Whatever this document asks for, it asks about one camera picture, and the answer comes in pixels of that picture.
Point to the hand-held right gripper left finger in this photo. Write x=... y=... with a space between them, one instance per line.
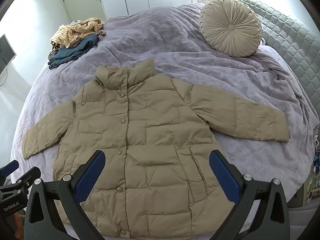
x=90 y=177

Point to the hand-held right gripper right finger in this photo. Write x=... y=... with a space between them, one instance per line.
x=225 y=177

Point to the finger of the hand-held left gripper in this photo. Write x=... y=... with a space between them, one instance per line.
x=8 y=168
x=30 y=177

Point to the beige puffer jacket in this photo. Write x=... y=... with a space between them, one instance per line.
x=150 y=130

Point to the white framed monitor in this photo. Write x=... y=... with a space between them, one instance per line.
x=6 y=52

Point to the brown patterned garment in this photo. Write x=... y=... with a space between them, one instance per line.
x=53 y=50

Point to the blue jeans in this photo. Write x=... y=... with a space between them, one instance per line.
x=75 y=50

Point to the purple fleece blanket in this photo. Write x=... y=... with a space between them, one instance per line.
x=170 y=42

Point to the beige striped shirt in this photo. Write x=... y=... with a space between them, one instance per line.
x=77 y=30

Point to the round beige pleated cushion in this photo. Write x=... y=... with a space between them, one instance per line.
x=231 y=27

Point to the grey quilted headboard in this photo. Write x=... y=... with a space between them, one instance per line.
x=287 y=35

